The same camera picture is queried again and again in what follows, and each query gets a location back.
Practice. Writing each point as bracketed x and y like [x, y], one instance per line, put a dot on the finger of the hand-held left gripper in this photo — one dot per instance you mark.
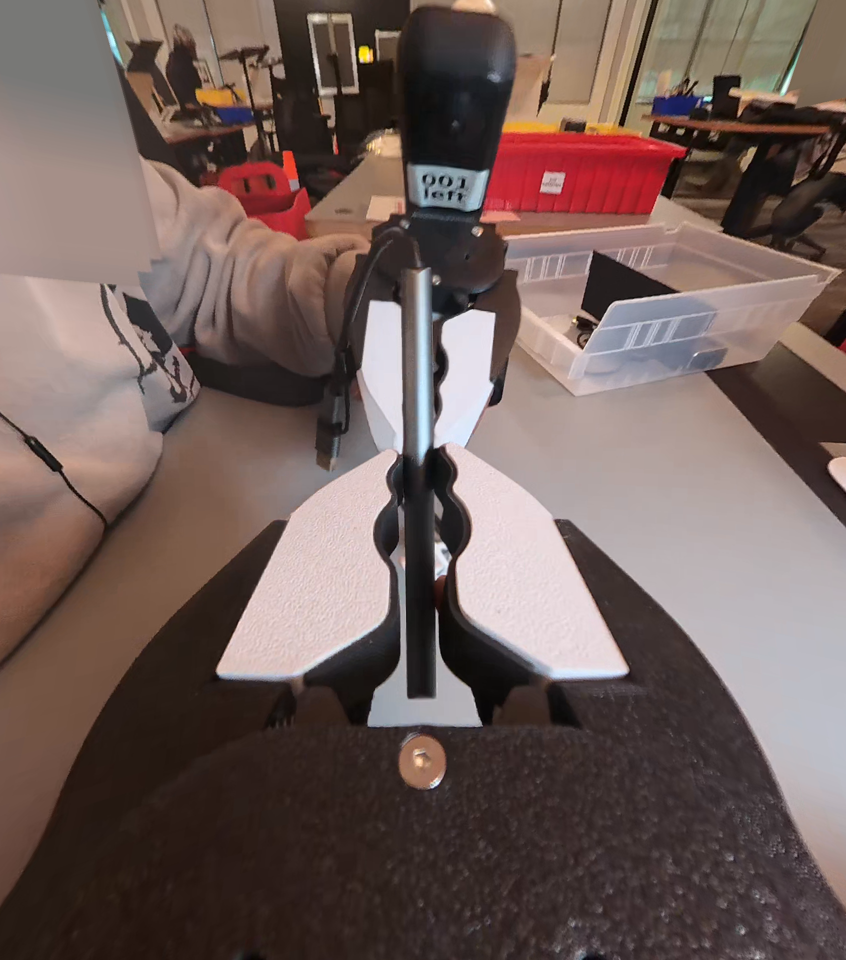
[472, 360]
[382, 360]

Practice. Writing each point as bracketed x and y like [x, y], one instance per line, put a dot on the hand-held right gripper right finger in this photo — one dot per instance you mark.
[528, 592]

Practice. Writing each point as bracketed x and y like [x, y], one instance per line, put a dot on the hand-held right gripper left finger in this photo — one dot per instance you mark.
[310, 592]

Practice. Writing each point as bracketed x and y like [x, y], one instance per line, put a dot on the grey metal usb hub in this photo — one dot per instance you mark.
[419, 450]

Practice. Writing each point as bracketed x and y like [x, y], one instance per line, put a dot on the clear plastic bin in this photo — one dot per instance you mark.
[790, 307]

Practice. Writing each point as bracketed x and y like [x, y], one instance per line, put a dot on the person's left forearm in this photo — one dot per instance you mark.
[243, 285]

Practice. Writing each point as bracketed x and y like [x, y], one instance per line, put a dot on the black mesh chair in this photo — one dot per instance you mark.
[258, 382]

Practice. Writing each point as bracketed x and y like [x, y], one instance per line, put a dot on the yellow plastic bin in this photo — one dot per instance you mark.
[573, 128]
[219, 97]

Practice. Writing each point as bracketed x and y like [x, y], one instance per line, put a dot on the white paper card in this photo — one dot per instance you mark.
[387, 210]

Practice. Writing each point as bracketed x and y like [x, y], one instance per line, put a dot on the red plastic bin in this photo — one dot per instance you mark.
[580, 172]

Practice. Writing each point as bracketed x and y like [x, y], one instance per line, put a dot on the black bin divider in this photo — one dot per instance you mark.
[618, 289]

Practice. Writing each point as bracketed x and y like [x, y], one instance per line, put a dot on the orange traffic cone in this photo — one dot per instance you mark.
[289, 172]

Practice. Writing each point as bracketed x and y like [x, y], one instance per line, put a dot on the black tripod stand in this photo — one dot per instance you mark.
[243, 55]

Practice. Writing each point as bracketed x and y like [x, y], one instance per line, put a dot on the blue plastic bin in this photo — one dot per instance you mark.
[678, 105]
[234, 115]

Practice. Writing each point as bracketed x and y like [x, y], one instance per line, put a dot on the person in grey hoodie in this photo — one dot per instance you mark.
[18, 525]

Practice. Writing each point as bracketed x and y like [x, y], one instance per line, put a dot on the brown office desk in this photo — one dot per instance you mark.
[753, 127]

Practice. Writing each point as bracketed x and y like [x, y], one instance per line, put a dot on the black office chair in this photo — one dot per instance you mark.
[798, 214]

